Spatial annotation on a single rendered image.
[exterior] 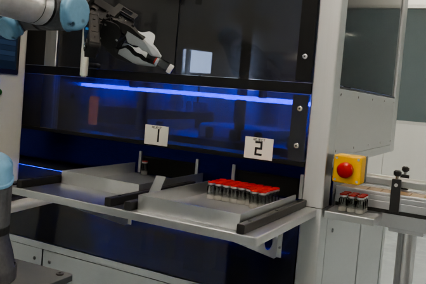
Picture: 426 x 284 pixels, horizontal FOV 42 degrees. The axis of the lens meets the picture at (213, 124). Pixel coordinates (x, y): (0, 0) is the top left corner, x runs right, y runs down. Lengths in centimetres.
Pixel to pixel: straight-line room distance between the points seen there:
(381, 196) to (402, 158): 454
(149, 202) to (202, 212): 14
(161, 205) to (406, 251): 71
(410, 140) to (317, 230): 462
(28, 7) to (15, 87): 88
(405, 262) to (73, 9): 108
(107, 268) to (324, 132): 84
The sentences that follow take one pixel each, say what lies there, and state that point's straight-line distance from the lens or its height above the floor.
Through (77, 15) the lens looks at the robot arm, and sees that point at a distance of 116.
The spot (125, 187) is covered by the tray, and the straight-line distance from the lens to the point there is 146.
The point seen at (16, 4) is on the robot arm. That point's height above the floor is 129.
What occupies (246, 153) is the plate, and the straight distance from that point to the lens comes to 156.
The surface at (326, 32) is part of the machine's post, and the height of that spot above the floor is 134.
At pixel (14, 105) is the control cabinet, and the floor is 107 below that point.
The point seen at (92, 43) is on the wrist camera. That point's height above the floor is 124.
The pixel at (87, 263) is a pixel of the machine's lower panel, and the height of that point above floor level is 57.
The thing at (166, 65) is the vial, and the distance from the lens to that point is 126.
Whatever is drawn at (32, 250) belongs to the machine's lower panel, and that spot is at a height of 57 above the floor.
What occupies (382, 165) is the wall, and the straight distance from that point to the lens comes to 615.
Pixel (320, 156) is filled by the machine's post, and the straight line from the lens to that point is 149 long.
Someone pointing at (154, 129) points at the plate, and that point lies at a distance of 171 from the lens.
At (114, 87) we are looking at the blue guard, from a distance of 181.
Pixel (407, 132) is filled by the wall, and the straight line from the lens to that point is 609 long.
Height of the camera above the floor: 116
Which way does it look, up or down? 3 degrees down
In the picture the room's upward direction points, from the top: 5 degrees clockwise
